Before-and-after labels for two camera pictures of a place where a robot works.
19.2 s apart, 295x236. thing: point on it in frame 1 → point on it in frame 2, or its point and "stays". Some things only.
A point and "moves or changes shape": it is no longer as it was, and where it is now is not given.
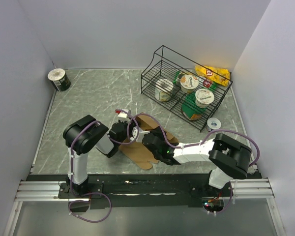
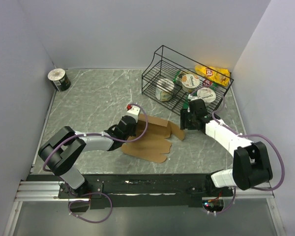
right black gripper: x=158 y=131 → x=184 y=115
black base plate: x=134 y=191 stays
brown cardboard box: x=136 y=153 moves or changes shape
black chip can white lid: x=59 y=79 stays
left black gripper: x=132 y=124 stays
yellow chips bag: x=201 y=71 stays
